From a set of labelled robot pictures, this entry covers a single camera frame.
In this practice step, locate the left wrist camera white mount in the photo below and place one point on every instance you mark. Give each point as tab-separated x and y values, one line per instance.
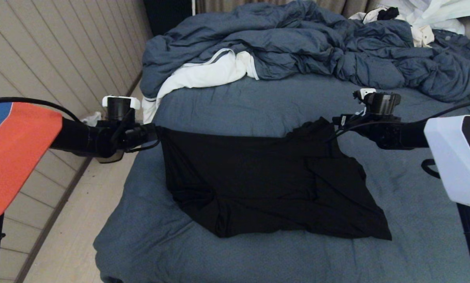
121	101

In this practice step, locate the crumpled blue duvet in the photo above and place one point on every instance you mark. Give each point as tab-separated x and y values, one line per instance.
297	41

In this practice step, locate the small black garment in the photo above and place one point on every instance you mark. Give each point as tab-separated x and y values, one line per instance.
387	13

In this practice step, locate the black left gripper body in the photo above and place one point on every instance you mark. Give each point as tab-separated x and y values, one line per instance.
132	135

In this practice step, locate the dark blue denim garment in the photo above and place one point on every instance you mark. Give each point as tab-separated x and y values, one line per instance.
456	42

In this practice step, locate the dark cabinet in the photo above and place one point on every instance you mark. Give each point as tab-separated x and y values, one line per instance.
166	17

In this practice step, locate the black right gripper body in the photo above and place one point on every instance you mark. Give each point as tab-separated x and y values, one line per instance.
368	125

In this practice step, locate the cream buttoned shirt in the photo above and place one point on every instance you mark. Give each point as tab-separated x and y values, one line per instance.
421	36

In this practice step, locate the black t-shirt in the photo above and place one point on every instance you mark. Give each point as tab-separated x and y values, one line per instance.
258	184

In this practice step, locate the beige curtain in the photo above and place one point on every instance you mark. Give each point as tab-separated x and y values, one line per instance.
219	6

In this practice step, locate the bed with blue sheet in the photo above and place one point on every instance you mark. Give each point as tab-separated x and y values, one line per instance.
258	106

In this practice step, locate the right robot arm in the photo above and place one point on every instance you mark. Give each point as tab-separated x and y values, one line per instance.
435	137

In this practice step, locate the white quilt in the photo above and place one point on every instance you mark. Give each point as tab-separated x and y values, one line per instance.
203	74

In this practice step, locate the white crumpled garment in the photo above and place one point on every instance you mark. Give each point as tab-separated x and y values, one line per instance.
435	11

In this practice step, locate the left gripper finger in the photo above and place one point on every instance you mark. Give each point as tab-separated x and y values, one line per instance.
158	129
158	137

